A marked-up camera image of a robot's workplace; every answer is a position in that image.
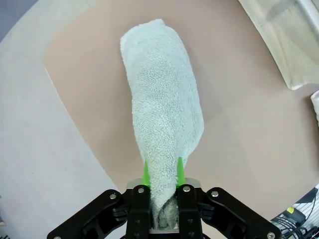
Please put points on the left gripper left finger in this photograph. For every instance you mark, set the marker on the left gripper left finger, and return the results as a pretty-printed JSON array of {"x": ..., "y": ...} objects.
[{"x": 134, "y": 214}]

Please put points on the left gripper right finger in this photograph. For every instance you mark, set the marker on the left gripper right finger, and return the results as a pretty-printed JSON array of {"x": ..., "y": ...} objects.
[{"x": 189, "y": 214}]

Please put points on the mint green terry towel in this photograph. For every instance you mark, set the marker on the mint green terry towel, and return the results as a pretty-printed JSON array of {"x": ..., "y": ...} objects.
[{"x": 162, "y": 99}]

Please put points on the cream fabric storage bin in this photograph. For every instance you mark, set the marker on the cream fabric storage bin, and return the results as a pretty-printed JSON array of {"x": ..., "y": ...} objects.
[
  {"x": 316, "y": 107},
  {"x": 289, "y": 32}
]

